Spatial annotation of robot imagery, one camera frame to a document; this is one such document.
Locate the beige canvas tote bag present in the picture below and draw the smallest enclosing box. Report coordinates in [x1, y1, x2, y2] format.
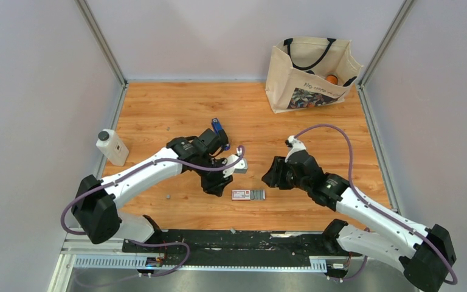
[265, 37, 363, 113]

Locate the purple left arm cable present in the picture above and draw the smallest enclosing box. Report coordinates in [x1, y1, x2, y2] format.
[59, 145, 246, 279]

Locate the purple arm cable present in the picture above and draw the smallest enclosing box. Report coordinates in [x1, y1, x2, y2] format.
[59, 145, 246, 279]
[294, 123, 459, 286]

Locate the red white staple box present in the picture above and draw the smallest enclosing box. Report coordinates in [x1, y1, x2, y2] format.
[232, 189, 266, 201]

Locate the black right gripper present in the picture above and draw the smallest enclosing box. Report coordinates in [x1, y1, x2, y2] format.
[260, 156, 310, 193]

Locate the blue black stapler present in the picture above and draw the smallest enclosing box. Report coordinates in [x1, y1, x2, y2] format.
[211, 118, 230, 151]

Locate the slotted white cable duct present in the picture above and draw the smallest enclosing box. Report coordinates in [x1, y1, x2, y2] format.
[73, 255, 328, 273]

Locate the orange ball in bag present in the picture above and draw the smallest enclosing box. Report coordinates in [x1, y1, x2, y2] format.
[325, 75, 339, 85]

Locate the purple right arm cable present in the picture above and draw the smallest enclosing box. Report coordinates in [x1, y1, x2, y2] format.
[294, 123, 459, 286]

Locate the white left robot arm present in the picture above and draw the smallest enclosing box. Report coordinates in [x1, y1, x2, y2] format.
[61, 129, 247, 252]

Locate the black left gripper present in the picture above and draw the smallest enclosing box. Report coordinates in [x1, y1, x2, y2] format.
[195, 154, 233, 197]

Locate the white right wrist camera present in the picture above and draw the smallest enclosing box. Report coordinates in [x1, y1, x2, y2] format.
[285, 136, 306, 162]

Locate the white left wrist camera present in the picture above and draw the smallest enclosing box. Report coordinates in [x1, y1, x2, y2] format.
[223, 145, 248, 178]

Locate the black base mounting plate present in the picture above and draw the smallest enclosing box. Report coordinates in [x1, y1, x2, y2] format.
[122, 229, 348, 266]

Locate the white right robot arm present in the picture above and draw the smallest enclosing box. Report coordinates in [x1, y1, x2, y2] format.
[261, 150, 457, 291]

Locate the white bottle black cap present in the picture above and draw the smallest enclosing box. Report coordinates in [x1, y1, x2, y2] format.
[95, 129, 130, 167]

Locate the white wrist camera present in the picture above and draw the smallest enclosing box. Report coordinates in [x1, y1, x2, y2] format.
[223, 145, 248, 178]
[285, 136, 306, 162]

